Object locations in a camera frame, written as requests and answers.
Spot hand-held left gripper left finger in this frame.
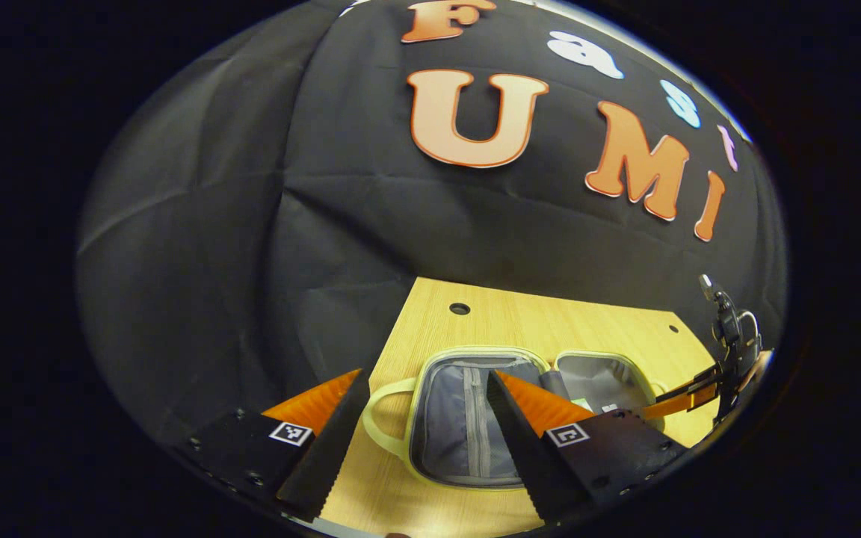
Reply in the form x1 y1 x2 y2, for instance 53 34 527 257
175 368 371 524

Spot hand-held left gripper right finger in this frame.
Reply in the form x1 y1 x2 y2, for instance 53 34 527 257
485 368 690 525

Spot pale yellow suitcase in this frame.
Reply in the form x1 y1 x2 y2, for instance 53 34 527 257
362 346 668 492

